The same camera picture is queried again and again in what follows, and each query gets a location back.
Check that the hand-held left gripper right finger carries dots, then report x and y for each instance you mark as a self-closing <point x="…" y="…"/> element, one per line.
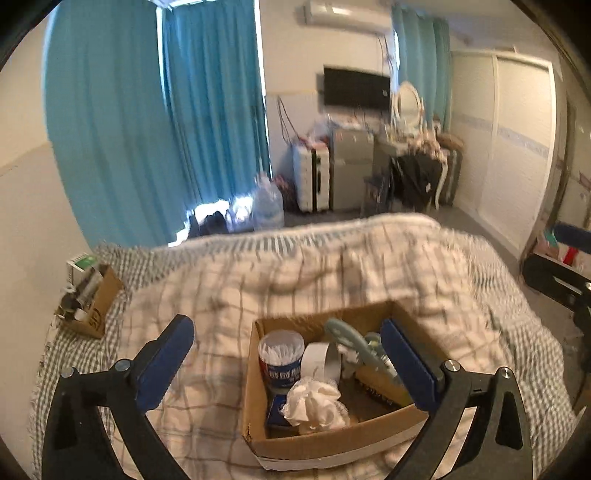
<point x="408" y="369"/>

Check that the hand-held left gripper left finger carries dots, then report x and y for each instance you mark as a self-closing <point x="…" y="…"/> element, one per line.
<point x="164" y="364"/>

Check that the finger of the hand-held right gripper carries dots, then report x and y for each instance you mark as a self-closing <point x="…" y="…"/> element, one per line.
<point x="572" y="235"/>
<point x="549" y="277"/>

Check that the pale blue white toy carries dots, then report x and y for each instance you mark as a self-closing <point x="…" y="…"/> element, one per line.
<point x="341" y="332"/>

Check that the white tissue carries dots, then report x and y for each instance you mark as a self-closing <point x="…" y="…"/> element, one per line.
<point x="314" y="401"/>

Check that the large cardboard box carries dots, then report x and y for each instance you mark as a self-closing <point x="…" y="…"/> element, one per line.
<point x="323" y="445"/>

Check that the clear cotton swab container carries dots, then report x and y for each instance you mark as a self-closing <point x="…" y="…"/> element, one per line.
<point x="281" y="369"/>

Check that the small blue box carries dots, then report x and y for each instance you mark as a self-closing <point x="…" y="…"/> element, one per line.
<point x="276" y="408"/>

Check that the pink plastic stool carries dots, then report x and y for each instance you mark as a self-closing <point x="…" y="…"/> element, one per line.
<point x="549" y="244"/>

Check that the green checked bed sheet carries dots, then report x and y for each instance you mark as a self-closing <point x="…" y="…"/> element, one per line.
<point x="531" y="341"/>

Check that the small cardboard box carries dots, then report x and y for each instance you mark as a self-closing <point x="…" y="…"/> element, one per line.
<point x="104" y="300"/>

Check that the beige plaid blanket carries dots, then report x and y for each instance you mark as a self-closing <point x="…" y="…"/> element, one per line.
<point x="231" y="286"/>

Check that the white louvred wardrobe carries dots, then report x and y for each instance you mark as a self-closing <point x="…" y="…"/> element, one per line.
<point x="508" y="138"/>

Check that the green white carton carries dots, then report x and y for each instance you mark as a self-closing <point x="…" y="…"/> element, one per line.
<point x="83" y="264"/>

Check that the dark striped chest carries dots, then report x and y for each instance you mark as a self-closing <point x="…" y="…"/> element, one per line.
<point x="455" y="175"/>

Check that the white chair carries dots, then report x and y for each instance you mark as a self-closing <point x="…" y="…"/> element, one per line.
<point x="441" y="184"/>

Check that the black jacket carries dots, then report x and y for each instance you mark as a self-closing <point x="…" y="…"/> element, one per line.
<point x="415" y="180"/>

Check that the large clear water bottle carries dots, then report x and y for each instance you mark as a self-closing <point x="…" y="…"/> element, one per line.
<point x="268" y="203"/>

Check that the grey small fridge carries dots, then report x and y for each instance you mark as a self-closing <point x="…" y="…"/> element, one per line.
<point x="353" y="170"/>

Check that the dark floral bag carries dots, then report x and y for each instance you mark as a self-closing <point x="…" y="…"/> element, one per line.
<point x="285" y="191"/>

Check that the white oval mirror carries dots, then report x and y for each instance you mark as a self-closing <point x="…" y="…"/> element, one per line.
<point x="408" y="101"/>

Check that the white suitcase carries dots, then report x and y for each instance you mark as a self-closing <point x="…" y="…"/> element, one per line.
<point x="311" y="180"/>

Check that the narrow blue curtain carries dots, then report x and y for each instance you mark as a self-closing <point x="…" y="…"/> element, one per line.
<point x="425" y="55"/>

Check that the clear plastic bag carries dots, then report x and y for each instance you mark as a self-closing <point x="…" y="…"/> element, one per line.
<point x="323" y="129"/>

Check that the wide blue curtain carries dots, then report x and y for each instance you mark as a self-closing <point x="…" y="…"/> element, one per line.
<point x="106" y="115"/>

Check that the blue window curtain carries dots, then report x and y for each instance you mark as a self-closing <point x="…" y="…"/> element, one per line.
<point x="212" y="92"/>

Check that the white air conditioner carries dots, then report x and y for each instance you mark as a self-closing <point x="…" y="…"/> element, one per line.
<point x="346" y="14"/>

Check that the black wall television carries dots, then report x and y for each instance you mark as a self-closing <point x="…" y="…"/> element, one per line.
<point x="355" y="87"/>

